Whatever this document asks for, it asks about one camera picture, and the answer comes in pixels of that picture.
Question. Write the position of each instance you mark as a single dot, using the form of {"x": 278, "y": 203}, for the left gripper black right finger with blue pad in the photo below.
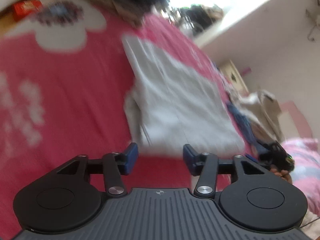
{"x": 207, "y": 166}

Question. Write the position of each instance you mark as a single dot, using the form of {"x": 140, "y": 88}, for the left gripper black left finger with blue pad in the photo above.
{"x": 112, "y": 166}

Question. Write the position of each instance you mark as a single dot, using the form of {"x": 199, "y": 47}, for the light grey garment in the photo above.
{"x": 170, "y": 104}

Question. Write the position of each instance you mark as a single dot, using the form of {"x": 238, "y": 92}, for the person's right hand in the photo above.
{"x": 283, "y": 174}

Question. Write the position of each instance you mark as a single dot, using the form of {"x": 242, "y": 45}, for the pink pastel pajama sleeve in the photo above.
{"x": 305, "y": 175}

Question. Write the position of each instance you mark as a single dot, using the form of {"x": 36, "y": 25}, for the blue garment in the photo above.
{"x": 244, "y": 126}

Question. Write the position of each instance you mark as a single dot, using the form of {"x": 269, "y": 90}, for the beige cloth bag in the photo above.
{"x": 262, "y": 110}

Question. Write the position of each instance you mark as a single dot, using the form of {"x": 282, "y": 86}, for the pink floral bed sheet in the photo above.
{"x": 63, "y": 86}

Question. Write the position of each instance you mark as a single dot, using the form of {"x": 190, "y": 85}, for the cream cabinet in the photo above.
{"x": 231, "y": 73}

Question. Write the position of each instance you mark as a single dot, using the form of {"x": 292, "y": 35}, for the dark clutter by window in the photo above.
{"x": 195, "y": 19}

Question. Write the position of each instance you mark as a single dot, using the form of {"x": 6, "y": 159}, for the red box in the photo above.
{"x": 22, "y": 9}

